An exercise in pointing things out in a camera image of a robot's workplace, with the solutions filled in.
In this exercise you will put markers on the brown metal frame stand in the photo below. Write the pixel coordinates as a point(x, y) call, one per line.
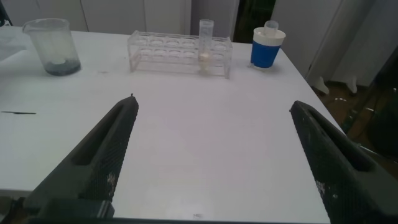
point(370, 96)

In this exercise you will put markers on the white screen foot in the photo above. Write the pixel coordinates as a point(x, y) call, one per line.
point(320, 85)
point(351, 85)

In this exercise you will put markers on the white folding partition screen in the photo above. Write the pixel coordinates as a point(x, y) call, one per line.
point(124, 15)
point(326, 31)

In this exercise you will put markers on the red pigment test tube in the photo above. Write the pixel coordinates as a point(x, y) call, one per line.
point(270, 27)

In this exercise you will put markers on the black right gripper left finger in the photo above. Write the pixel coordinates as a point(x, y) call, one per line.
point(99, 161)

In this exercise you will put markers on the white blue paper cup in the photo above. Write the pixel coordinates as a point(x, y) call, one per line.
point(264, 54)

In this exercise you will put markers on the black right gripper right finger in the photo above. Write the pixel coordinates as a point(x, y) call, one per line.
point(342, 180)

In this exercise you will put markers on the clear plastic beaker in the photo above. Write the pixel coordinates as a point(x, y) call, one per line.
point(62, 68)

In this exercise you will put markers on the chrome floor bar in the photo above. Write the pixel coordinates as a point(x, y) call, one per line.
point(340, 100)

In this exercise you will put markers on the white pigment test tube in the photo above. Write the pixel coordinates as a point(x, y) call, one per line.
point(205, 59)

